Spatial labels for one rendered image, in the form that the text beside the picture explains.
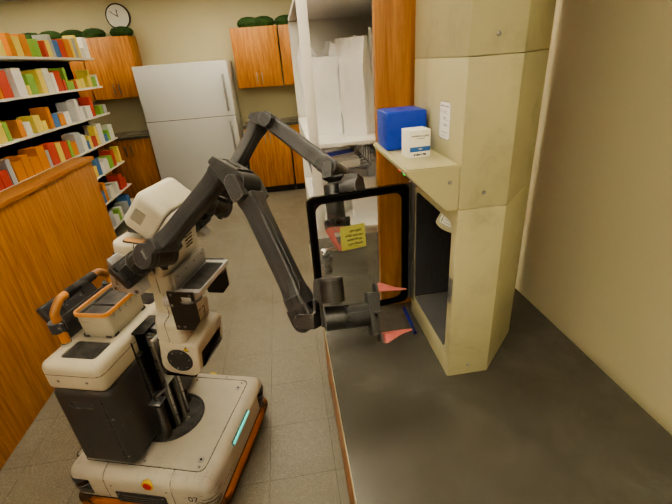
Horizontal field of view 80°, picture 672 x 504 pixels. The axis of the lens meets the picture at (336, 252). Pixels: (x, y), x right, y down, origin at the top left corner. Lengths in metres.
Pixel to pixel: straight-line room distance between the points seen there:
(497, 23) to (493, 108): 0.15
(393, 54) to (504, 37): 0.39
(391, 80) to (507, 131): 0.41
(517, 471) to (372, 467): 0.30
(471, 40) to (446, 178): 0.25
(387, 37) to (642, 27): 0.56
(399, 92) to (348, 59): 0.93
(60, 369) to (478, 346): 1.42
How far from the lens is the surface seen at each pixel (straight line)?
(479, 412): 1.09
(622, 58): 1.20
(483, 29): 0.87
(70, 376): 1.78
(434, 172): 0.86
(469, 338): 1.10
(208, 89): 5.73
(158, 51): 6.53
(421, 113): 1.04
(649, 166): 1.13
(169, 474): 1.95
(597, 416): 1.17
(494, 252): 0.99
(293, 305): 0.98
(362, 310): 0.95
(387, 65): 1.19
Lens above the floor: 1.73
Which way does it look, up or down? 26 degrees down
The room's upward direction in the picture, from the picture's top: 4 degrees counter-clockwise
